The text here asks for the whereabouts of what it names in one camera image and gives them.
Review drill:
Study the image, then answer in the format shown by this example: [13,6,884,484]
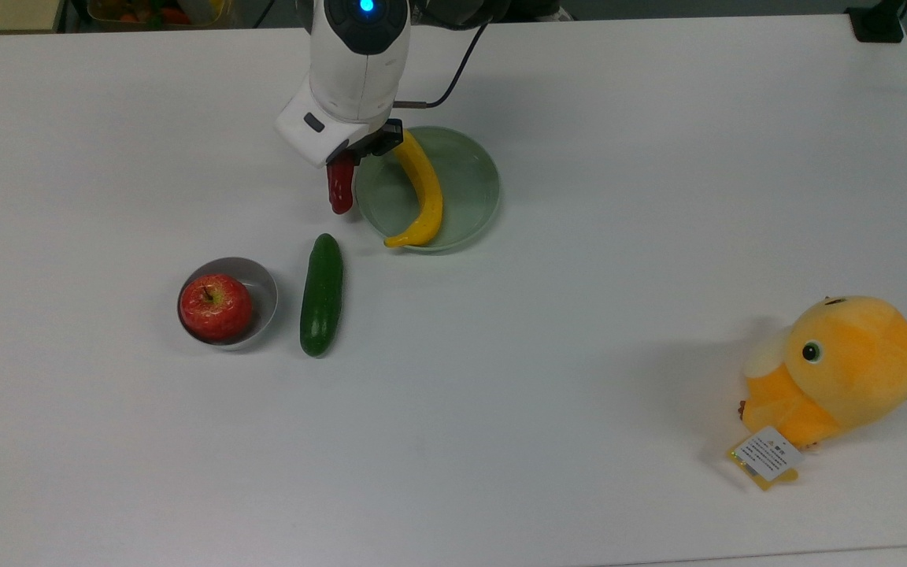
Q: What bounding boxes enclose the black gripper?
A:
[350,118,405,166]

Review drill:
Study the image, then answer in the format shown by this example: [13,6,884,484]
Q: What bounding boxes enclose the pale green plastic plate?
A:
[354,126,501,253]

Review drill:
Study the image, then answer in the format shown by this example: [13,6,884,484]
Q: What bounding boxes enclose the grey metal bowl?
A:
[177,257,279,351]

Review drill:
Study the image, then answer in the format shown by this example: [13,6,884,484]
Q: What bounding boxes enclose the yellow banana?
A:
[383,130,445,248]

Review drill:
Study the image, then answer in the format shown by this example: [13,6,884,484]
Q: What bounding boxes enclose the orange plush toy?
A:
[727,295,907,491]

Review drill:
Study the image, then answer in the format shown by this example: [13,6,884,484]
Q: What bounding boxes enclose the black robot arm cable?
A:
[393,20,494,110]

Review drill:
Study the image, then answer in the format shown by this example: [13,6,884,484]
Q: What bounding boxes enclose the green cucumber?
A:
[299,233,344,358]

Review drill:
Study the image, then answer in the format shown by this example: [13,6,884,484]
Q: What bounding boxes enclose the red apple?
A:
[179,273,254,342]

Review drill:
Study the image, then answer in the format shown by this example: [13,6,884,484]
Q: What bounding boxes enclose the black camera pole with clamp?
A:
[846,0,907,44]

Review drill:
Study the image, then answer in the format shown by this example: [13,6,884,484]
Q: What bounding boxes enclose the red chili pepper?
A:
[326,153,357,215]

